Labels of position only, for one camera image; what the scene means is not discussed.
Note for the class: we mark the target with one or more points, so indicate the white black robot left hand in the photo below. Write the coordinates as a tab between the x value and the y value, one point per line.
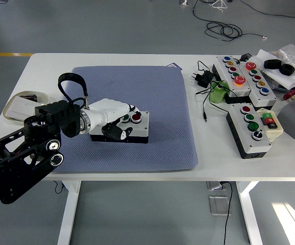
106	112

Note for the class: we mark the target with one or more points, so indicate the grey four-button control box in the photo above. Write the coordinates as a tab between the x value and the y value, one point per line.
256	145
141	128

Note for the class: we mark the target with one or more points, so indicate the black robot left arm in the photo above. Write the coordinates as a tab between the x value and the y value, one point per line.
22	155

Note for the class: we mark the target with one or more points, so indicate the five-button box, stop button lit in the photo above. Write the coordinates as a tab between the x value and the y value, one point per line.
239	88

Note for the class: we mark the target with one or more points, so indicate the five-button box, red stop button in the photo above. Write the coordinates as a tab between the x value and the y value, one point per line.
262	98

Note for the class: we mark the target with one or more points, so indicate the grey-blue woven mat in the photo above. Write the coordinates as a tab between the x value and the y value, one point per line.
150	153

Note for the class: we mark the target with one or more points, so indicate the small dark brown object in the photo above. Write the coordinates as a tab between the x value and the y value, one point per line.
28	98

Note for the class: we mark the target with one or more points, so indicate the purple card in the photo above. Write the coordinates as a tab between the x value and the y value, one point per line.
176	67

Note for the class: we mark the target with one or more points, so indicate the white shallow tray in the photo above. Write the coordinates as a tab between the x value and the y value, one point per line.
11	99

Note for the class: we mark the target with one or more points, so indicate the white table leg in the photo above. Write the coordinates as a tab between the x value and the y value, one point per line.
69	217
249	217

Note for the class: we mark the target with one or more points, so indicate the green plastic bottle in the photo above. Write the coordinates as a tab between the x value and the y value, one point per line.
217	94

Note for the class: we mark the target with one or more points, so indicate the silver floor socket plate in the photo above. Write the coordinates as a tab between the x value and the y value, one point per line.
217	205

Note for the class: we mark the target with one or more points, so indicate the small black device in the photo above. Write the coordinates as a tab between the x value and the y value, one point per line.
245	56

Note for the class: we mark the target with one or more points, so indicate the blue plate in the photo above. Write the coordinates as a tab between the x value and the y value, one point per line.
280	88

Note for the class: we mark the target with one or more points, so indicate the red knob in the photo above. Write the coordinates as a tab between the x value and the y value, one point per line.
289	95

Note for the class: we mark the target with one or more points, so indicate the white foam sheet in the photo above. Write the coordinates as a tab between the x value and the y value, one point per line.
288	80

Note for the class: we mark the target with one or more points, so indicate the grey block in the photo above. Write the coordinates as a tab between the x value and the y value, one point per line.
290	122

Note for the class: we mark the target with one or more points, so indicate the clear bubble wrap bag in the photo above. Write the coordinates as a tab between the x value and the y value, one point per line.
293	54

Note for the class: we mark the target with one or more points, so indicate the white wall switch plate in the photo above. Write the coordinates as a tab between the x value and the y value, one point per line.
20	107

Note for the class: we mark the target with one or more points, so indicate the silver socket bracket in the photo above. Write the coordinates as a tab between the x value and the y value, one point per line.
214	185

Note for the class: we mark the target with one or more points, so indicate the beige three-button switch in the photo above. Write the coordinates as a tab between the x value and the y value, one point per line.
275	131

